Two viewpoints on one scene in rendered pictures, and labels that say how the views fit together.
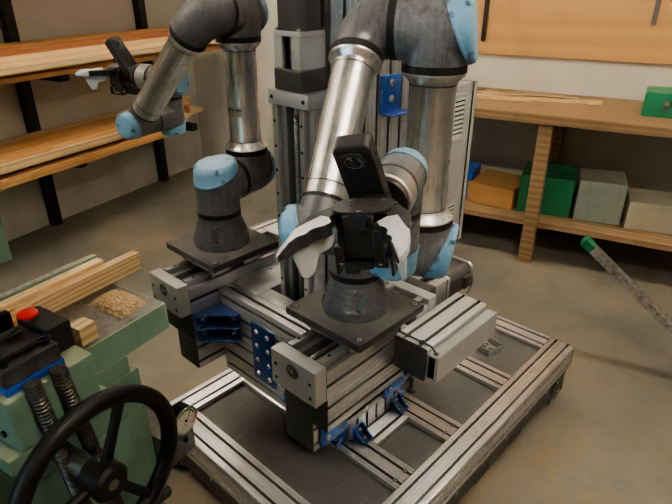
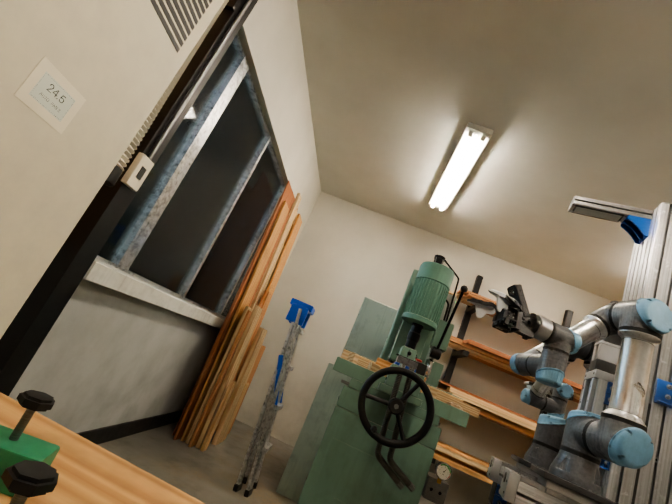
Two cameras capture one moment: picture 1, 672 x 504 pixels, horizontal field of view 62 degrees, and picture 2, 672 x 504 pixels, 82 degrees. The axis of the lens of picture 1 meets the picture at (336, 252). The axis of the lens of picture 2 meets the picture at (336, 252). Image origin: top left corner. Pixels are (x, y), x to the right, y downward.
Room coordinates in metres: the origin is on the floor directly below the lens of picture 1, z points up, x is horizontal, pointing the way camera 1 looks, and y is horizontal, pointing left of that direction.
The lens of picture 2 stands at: (-0.35, -0.94, 0.84)
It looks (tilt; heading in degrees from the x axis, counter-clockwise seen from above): 16 degrees up; 70
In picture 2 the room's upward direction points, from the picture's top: 24 degrees clockwise
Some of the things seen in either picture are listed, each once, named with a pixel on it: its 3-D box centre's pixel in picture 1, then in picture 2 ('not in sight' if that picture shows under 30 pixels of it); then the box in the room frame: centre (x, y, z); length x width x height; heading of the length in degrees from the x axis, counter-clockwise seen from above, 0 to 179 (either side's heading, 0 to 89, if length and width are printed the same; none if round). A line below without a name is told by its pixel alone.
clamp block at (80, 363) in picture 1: (31, 386); (403, 380); (0.68, 0.47, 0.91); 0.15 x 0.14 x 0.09; 149
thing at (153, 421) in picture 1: (162, 433); (434, 487); (0.93, 0.38, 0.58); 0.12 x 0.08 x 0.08; 59
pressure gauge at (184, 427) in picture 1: (180, 421); (442, 473); (0.89, 0.32, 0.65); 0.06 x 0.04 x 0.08; 149
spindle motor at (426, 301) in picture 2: not in sight; (428, 296); (0.78, 0.64, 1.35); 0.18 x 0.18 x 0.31
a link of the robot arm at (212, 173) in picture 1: (218, 183); (552, 430); (1.42, 0.31, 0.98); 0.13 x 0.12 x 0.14; 151
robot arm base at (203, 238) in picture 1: (220, 224); (544, 455); (1.42, 0.32, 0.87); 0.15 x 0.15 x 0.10
